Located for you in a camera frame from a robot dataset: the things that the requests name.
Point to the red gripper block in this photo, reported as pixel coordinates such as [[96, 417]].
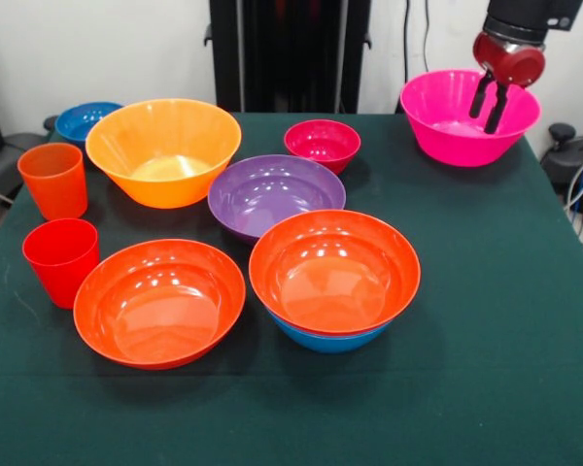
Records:
[[520, 68]]

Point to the large pink bowl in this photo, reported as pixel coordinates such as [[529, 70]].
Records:
[[442, 111]]

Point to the orange-red shallow bowl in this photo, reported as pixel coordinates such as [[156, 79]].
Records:
[[160, 310], [335, 276]]

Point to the purple bowl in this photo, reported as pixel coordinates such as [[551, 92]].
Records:
[[272, 189]]

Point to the large orange bowl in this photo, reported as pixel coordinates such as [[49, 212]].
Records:
[[165, 145]]

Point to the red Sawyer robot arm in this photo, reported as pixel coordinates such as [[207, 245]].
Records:
[[524, 17]]

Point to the small crimson bowl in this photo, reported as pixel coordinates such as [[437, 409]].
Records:
[[320, 145]]

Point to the light blue bowl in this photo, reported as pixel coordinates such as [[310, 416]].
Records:
[[330, 342]]

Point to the dark green table cloth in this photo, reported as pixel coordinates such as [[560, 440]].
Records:
[[291, 412]]

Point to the small dark blue bowl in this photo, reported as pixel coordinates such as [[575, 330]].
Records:
[[78, 121]]

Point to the orange cup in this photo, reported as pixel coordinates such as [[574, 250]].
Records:
[[53, 189]]

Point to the red cup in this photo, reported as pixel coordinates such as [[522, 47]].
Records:
[[63, 272]]

